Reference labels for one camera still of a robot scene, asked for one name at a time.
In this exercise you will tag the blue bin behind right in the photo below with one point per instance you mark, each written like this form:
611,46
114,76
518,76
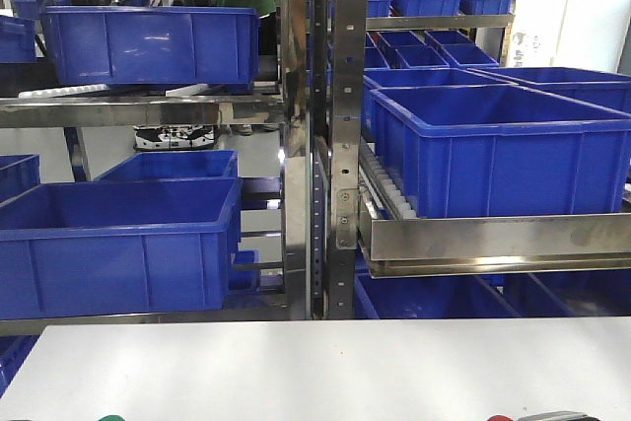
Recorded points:
394,78

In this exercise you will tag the green push button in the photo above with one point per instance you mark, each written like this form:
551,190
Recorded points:
112,417

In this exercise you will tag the large blue bin lower left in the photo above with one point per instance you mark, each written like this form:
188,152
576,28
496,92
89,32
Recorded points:
106,247

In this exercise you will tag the large blue bin upper left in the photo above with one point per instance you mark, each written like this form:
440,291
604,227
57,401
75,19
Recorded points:
152,46

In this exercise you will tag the blue bin bottom right shelf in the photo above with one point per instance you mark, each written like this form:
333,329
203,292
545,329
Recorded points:
428,298

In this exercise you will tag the white roller track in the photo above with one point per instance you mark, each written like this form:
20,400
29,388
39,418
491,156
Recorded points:
386,190

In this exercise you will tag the stainless steel shelf rack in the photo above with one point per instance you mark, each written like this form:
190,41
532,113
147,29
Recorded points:
327,215

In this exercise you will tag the blue bin behind lower left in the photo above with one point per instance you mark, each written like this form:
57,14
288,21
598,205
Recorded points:
173,165

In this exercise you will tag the large blue bin right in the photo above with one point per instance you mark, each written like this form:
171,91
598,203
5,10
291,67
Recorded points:
501,150

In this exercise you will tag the red push button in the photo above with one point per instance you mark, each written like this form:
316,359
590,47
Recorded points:
499,418

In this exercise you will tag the large blue bin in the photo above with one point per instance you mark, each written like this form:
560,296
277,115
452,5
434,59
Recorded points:
501,150
152,46
106,247

